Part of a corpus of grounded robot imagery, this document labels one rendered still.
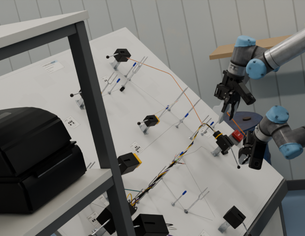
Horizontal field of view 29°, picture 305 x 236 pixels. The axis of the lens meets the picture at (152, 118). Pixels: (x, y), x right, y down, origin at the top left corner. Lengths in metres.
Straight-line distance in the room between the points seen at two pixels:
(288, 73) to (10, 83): 2.70
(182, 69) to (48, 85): 2.46
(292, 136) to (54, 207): 1.10
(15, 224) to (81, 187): 0.19
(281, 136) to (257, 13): 2.29
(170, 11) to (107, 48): 1.95
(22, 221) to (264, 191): 1.46
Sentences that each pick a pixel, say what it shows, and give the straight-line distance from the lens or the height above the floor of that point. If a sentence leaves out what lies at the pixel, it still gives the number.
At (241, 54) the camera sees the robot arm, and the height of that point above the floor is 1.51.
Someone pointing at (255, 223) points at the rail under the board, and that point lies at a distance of 2.38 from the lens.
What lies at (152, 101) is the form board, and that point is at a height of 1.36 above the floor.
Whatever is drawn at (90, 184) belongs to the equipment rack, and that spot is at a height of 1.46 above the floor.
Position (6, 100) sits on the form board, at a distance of 2.07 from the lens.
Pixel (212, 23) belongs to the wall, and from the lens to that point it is 4.45.
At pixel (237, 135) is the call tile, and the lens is 2.65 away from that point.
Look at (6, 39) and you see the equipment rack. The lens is 1.21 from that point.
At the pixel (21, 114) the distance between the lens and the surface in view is 1.44.
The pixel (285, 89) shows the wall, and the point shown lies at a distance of 4.47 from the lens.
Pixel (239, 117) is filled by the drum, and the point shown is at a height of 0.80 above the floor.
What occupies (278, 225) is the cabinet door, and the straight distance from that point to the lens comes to 2.77.
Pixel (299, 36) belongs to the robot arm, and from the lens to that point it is 2.14.
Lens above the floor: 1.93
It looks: 15 degrees down
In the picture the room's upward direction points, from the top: 12 degrees counter-clockwise
